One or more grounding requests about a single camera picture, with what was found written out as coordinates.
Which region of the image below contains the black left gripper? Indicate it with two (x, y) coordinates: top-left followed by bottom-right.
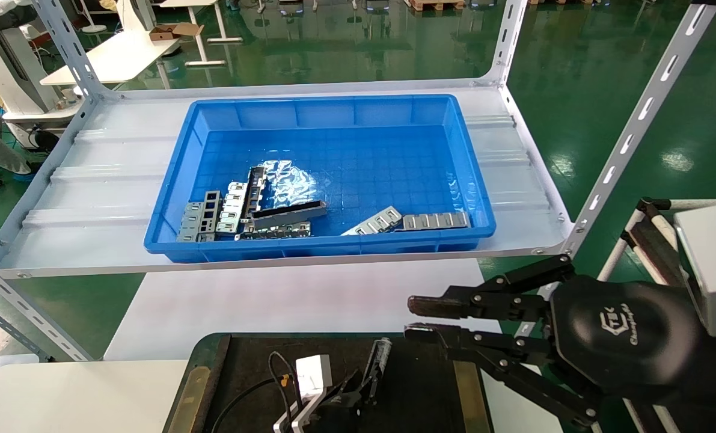
(308, 360), (378, 433)

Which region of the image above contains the dark narrow metal channel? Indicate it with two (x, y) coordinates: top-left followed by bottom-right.
(240, 167), (269, 223)

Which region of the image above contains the small white pedestal table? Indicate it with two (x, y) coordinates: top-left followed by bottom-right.
(153, 0), (243, 67)

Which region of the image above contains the large white work table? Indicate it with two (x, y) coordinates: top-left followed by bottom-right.
(40, 29), (189, 87)

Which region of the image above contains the thin perforated metal strip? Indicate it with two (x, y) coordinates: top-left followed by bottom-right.
(235, 221), (312, 241)

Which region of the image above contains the white machine housing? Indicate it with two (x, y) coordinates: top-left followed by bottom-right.
(0, 0), (61, 118)

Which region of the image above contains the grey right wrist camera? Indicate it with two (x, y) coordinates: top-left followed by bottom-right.
(673, 202), (716, 338)

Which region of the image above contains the wooden pallet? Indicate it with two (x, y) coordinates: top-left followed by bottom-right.
(408, 0), (468, 12)

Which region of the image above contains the white stand with black strap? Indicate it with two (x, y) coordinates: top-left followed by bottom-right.
(598, 197), (716, 287)

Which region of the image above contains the silver slotted metal bracket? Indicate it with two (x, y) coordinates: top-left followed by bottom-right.
(216, 182), (249, 235)

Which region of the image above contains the grey metal channel part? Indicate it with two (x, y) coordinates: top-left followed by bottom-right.
(365, 337), (393, 388)

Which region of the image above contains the white metal shelving rack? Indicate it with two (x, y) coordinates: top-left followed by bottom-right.
(0, 0), (716, 363)

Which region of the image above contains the brown cardboard box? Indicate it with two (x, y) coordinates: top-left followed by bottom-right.
(148, 23), (204, 42)

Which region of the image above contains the dark plate with square holes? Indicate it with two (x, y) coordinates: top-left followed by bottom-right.
(177, 191), (222, 243)

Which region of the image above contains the flat ribbed metal strip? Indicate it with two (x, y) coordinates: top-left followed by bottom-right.
(402, 211), (471, 232)

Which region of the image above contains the black container with brass edges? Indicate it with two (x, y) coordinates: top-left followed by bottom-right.
(162, 333), (494, 433)

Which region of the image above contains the angled slotted metal bracket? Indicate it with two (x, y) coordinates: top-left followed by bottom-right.
(341, 206), (403, 236)

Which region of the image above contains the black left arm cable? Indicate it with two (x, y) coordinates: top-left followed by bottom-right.
(212, 351), (299, 433)

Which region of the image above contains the long black-topped metal channel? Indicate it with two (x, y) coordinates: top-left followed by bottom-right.
(251, 200), (328, 230)

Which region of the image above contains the blue plastic bin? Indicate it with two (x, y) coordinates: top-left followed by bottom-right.
(144, 94), (497, 263)

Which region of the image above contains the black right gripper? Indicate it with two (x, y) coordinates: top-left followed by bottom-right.
(405, 254), (705, 428)

